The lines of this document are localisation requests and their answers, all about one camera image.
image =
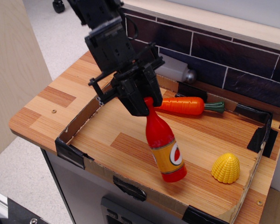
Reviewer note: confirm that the cardboard fence with black tape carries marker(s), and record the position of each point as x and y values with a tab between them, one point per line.
106	173

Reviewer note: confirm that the yellow plastic corn piece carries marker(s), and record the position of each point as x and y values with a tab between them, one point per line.
226	169

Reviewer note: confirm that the black chair caster wheel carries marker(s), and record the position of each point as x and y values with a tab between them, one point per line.
58	6

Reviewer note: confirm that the red hot sauce bottle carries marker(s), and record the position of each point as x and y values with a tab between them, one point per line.
163	145

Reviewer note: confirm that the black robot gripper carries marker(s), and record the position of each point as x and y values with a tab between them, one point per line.
128	75

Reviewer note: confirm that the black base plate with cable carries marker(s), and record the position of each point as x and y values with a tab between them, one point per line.
13	213

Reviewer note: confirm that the orange plastic toy carrot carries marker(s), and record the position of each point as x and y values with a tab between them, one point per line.
190	105

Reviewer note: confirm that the grey salt shaker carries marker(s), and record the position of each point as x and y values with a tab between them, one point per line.
176	70

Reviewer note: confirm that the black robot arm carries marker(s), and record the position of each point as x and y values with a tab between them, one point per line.
98	9

